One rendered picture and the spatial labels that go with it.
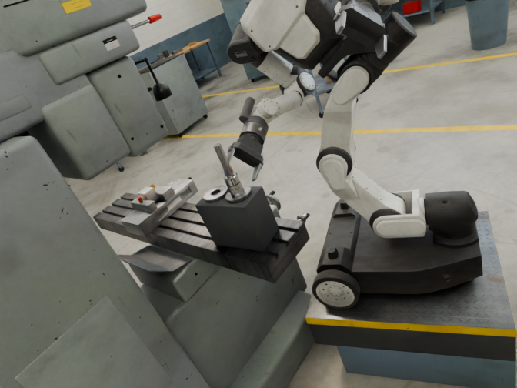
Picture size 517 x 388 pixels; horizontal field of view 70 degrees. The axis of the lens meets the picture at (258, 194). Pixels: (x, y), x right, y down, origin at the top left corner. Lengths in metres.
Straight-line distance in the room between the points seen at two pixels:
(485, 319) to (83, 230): 1.42
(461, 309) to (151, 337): 1.16
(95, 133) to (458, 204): 1.33
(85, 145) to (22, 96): 0.21
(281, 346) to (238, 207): 0.96
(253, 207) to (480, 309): 0.96
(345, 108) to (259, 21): 0.41
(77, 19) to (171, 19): 8.77
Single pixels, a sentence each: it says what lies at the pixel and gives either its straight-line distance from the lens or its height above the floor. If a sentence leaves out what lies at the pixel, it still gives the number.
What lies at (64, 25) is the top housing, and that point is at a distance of 1.33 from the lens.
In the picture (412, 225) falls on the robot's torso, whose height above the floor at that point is 0.69.
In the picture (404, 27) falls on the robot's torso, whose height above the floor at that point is 1.43.
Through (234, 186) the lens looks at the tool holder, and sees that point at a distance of 1.19.
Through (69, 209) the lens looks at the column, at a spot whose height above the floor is 1.34.
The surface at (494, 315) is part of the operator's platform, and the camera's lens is 1.68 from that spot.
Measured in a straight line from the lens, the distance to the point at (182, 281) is 1.51.
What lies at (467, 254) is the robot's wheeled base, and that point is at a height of 0.57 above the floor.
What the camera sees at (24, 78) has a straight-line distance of 1.28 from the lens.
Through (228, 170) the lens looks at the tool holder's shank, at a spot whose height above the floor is 1.23.
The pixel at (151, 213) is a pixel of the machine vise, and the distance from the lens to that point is 1.69.
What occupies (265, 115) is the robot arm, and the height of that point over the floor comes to 1.30.
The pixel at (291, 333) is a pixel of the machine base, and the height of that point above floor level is 0.20.
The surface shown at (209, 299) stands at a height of 0.65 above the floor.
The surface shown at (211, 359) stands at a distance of 1.78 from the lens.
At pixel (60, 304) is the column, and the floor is 1.13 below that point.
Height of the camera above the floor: 1.70
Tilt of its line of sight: 29 degrees down
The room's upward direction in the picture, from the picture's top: 22 degrees counter-clockwise
